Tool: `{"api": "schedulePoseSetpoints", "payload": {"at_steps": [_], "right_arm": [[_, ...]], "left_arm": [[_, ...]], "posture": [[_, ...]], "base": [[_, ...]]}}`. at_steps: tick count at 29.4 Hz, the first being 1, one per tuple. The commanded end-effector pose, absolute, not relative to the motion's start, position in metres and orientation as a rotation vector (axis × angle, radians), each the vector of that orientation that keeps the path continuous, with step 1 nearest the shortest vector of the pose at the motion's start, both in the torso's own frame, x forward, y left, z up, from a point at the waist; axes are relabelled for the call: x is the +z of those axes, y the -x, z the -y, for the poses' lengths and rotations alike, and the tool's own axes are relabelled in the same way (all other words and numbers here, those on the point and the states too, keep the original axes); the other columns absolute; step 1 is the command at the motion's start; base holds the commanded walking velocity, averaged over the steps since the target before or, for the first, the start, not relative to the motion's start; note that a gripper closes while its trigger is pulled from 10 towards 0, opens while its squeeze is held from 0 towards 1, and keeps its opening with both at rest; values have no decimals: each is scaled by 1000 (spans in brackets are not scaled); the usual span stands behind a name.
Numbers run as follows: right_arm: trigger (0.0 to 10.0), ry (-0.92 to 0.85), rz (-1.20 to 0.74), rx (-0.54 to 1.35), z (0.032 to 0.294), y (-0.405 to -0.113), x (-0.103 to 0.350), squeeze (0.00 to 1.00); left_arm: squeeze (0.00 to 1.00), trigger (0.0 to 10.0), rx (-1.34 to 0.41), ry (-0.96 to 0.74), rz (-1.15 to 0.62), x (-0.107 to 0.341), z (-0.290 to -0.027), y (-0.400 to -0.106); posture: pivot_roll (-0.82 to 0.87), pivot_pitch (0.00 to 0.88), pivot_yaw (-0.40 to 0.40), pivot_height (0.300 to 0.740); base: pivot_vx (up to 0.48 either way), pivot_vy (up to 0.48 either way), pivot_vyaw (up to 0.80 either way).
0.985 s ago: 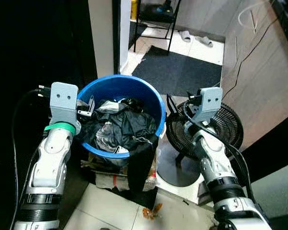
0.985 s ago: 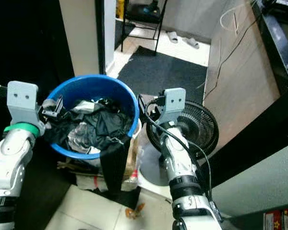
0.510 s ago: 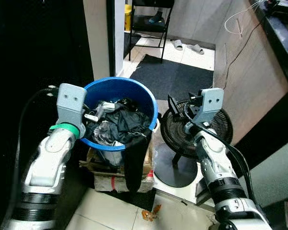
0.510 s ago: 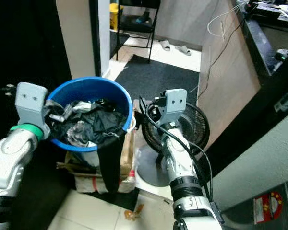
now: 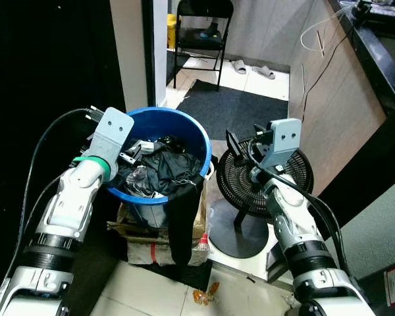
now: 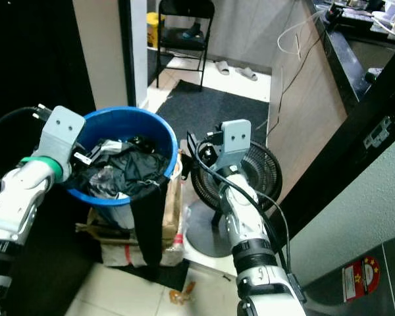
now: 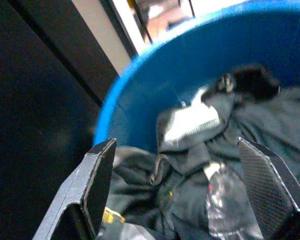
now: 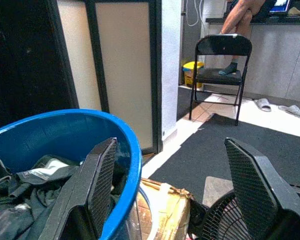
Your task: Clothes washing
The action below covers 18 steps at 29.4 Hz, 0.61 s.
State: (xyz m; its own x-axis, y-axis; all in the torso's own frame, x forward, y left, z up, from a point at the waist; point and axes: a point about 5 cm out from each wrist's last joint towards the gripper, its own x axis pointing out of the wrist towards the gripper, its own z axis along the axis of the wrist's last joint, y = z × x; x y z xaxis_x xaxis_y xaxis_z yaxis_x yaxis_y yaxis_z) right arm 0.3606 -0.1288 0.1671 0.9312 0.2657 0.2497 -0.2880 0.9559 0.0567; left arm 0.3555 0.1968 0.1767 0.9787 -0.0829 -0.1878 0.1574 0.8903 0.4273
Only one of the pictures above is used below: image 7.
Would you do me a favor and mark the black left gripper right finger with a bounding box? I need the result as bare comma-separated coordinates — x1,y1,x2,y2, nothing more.
237,136,300,240

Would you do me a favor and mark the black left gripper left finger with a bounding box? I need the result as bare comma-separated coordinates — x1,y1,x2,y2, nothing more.
31,137,117,240

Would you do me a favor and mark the dark grey garment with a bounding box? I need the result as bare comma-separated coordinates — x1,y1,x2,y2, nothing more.
96,86,300,240

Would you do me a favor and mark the black and white garment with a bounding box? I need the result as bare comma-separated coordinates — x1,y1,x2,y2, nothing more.
156,84,228,151

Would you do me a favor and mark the dark cabinet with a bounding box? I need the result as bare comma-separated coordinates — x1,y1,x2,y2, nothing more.
0,0,121,240

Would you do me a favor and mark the black fuzzy garment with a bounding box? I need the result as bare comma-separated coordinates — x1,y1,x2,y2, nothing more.
216,64,281,101

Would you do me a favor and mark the blue plastic laundry basin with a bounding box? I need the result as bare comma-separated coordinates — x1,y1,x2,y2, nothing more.
93,0,300,155

